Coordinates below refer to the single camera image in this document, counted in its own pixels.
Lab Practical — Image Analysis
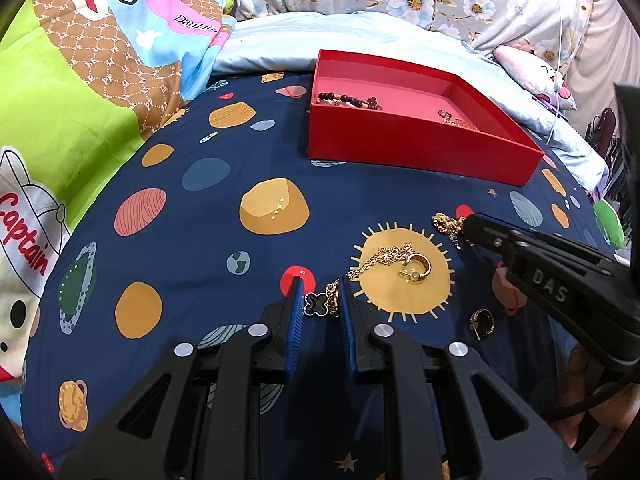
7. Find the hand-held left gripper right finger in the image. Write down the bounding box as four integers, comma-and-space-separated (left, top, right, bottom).
340, 277, 587, 480

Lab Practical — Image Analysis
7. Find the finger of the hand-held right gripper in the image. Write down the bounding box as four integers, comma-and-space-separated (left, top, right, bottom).
461, 213, 620, 267

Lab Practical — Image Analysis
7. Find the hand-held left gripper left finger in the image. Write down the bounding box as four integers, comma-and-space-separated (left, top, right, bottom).
60, 277, 308, 480

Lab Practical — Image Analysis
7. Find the gold necklace with black clover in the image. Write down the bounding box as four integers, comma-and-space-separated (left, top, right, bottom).
303, 242, 417, 318

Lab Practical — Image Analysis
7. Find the small gold chain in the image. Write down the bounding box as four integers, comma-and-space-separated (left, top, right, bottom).
432, 212, 473, 251

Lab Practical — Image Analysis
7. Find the gold watch-band bracelet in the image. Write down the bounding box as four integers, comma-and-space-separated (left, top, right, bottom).
445, 115, 482, 132

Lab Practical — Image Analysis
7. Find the red cardboard box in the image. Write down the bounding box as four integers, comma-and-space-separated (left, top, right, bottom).
307, 49, 546, 187

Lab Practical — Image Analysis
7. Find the dark bead bracelet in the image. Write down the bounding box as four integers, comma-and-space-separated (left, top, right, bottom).
317, 91, 368, 108

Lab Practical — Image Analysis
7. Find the person's right hand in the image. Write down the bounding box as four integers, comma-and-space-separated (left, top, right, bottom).
557, 342, 640, 468

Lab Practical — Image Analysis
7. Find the wide gold hoop earring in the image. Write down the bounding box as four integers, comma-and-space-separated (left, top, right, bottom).
397, 254, 432, 284

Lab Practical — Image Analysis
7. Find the small dark-edged hoop earring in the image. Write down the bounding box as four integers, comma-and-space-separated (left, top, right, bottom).
469, 308, 497, 341

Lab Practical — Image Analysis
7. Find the dark object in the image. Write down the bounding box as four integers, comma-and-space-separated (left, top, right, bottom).
584, 107, 623, 171

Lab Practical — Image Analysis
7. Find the pink cartoon pillow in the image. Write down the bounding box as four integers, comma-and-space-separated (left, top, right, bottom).
492, 44, 577, 111

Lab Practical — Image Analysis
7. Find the beige cloth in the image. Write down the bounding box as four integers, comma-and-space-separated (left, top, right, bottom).
565, 0, 640, 136

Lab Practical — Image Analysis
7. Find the light blue sheet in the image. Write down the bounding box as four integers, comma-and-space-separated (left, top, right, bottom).
210, 11, 608, 196

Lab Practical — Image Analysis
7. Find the cartoon monkey printed blanket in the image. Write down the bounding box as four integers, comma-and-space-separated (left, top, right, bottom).
0, 0, 238, 401

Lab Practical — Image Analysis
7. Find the white cable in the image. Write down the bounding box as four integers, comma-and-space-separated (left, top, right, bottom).
546, 0, 568, 143

